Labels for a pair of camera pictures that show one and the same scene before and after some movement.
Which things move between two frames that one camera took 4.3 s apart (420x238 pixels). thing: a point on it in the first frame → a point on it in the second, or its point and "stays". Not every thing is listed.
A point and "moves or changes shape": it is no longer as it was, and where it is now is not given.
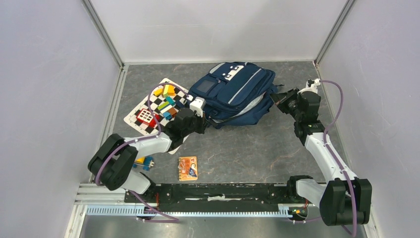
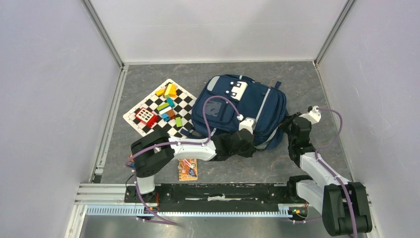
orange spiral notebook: x=187 y=168 stays
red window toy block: x=145 y=116 stays
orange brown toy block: x=173 y=112 stays
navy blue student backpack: x=236 y=92 moves or changes shape
